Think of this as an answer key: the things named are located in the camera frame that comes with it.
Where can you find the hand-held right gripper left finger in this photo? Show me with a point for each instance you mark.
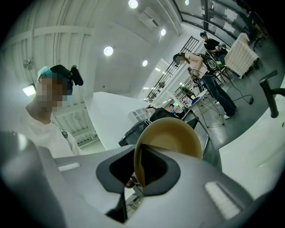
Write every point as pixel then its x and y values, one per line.
pixel 78 178

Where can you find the person's head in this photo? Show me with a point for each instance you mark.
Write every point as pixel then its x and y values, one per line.
pixel 49 98

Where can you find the black head-mounted camera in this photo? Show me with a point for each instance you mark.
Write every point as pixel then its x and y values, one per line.
pixel 66 73

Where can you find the black faucet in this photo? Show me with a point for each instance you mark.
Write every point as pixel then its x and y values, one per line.
pixel 272 104

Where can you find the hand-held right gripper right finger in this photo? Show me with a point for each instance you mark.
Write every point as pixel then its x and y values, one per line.
pixel 189 200

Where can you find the teal hair cap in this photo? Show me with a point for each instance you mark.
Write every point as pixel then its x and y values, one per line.
pixel 44 72

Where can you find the white sink on black stand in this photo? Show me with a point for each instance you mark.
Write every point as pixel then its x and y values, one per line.
pixel 245 160

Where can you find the round ceiling light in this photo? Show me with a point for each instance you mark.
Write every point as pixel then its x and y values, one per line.
pixel 163 32
pixel 144 63
pixel 108 51
pixel 133 4
pixel 187 2

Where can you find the white cubby shelf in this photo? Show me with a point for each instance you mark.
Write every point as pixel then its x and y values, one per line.
pixel 138 115

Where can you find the black chair with chrome legs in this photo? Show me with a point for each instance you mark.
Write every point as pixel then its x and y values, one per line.
pixel 160 114

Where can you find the ceiling air conditioner unit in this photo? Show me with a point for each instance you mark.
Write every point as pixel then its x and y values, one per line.
pixel 149 17

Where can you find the beige bowl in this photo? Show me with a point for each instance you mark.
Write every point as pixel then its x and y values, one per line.
pixel 173 138

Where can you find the person's white shirt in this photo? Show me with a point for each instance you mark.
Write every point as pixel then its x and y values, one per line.
pixel 44 138

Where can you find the beige checkered tablecloth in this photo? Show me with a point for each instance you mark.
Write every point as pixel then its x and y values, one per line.
pixel 240 55

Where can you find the small black chest clip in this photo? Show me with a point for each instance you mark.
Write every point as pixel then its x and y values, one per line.
pixel 64 135

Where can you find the black metal railing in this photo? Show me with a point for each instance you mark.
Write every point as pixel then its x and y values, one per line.
pixel 192 44

